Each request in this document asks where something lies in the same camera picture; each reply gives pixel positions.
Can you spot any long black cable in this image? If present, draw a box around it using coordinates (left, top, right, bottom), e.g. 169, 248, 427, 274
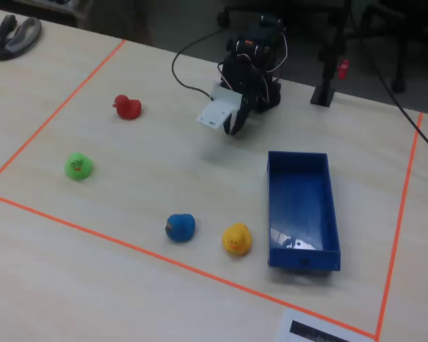
349, 0, 428, 160

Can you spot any yellow rubber duck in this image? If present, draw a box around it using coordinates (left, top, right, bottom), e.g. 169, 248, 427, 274
221, 222, 253, 257

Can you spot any red clamp knob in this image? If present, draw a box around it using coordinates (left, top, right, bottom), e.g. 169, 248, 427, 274
337, 59, 351, 81

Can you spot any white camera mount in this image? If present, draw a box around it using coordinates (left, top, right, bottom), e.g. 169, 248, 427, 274
195, 83, 245, 130

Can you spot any green rubber duck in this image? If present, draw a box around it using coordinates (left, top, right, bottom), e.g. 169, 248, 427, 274
63, 152, 93, 182

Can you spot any red rubber duck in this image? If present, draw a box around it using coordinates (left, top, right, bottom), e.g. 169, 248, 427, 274
111, 94, 143, 120

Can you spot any black office chair base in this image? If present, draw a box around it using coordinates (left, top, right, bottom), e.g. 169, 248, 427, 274
342, 0, 428, 94

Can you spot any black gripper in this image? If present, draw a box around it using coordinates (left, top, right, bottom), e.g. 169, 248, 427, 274
219, 53, 272, 137

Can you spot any grey black handled tool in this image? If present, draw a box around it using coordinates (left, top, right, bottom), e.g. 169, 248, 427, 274
0, 14, 43, 61

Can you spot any blue plastic box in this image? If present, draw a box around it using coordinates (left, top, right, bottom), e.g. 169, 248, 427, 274
267, 150, 342, 274

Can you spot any white paper with black strip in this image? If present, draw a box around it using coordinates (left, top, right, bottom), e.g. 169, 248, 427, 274
274, 308, 376, 342

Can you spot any black clamp stand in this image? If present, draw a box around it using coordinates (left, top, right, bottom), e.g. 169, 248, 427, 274
310, 0, 353, 107

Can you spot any black camera cable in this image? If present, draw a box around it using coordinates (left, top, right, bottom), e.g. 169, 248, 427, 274
171, 28, 226, 101

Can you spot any orange tape strip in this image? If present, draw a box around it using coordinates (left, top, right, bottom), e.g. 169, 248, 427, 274
0, 38, 128, 190
374, 112, 424, 339
0, 191, 379, 339

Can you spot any blue rubber duck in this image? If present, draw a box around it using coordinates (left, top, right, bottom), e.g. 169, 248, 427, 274
164, 213, 197, 244

